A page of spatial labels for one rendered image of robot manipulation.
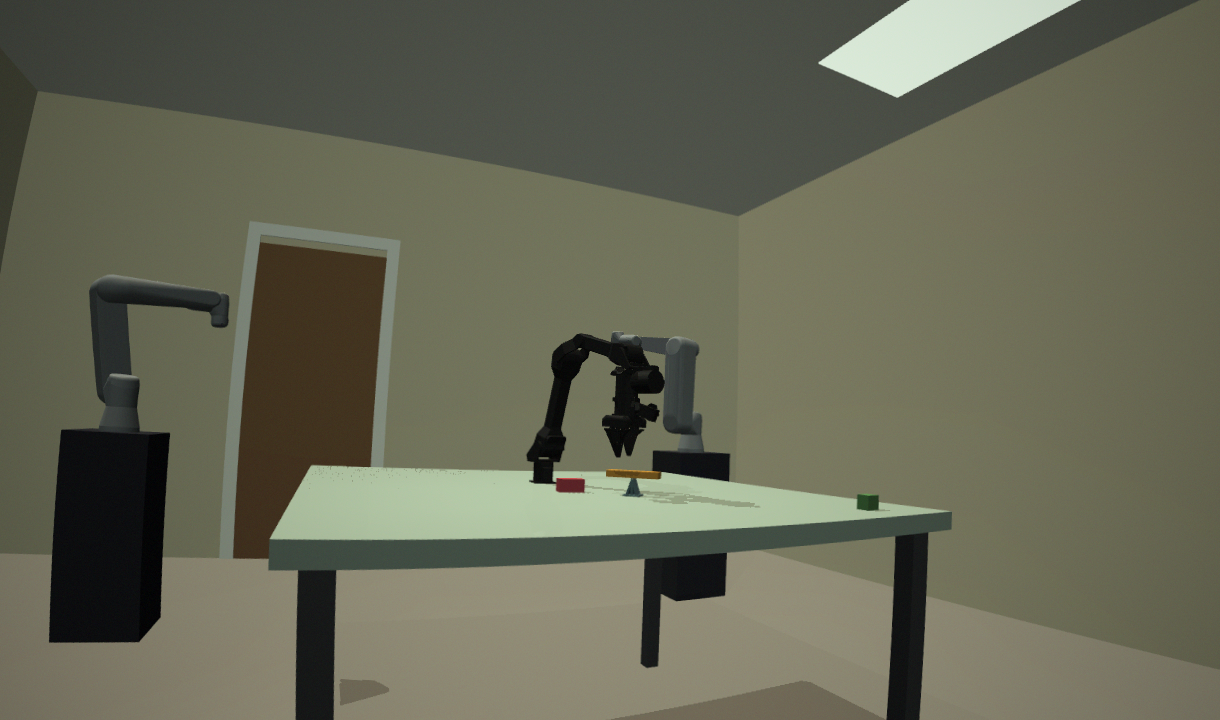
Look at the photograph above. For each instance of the orange rectangular bar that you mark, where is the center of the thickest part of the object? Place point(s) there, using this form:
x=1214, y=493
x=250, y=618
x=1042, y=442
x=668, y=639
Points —
x=633, y=474

